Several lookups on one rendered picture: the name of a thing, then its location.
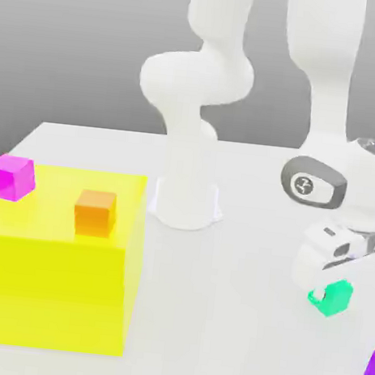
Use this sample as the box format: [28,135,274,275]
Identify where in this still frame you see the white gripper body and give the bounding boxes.
[288,240,360,299]

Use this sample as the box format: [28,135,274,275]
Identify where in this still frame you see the small green cube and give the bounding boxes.
[305,275,355,320]

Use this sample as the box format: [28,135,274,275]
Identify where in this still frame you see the small purple cube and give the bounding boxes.
[364,345,375,375]

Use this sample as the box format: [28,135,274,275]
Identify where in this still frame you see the small orange cube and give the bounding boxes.
[71,187,119,240]

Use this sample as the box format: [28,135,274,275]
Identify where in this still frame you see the small magenta cube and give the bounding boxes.
[0,153,39,205]

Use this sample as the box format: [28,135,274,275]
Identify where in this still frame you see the large yellow box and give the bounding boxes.
[0,160,153,360]

